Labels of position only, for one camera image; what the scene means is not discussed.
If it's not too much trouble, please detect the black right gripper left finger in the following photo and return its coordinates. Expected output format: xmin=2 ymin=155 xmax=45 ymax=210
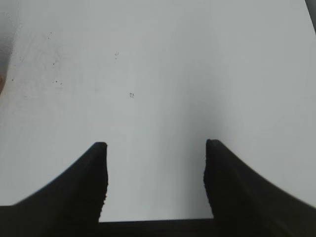
xmin=0 ymin=142 xmax=108 ymax=237

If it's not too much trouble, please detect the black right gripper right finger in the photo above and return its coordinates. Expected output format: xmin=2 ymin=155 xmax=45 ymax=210
xmin=203 ymin=139 xmax=316 ymax=237

